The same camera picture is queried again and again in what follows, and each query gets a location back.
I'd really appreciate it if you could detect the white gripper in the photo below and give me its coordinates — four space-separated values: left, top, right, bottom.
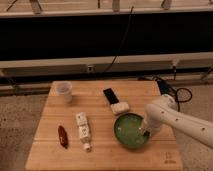
139 114 162 136

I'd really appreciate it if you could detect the green ceramic bowl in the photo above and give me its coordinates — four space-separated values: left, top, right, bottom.
114 113 150 149

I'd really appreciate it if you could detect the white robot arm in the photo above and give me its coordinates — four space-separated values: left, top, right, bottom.
139 94 213 149

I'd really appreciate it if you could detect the black rectangular block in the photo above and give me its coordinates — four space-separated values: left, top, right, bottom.
103 88 119 104

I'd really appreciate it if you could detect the white tube bottle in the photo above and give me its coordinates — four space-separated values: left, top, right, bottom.
76 112 91 152

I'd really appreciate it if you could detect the wooden cutting board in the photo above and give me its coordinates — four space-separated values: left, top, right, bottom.
26 81 182 171

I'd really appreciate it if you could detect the dark red chili pepper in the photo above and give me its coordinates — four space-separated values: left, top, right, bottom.
58 126 68 148

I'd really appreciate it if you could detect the clear plastic cup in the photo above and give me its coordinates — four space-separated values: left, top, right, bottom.
55 81 72 103

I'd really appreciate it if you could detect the white horizontal rail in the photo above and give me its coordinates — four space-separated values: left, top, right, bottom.
0 52 213 77

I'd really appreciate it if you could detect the black hanging cable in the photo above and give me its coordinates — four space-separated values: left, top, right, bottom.
101 5 135 74

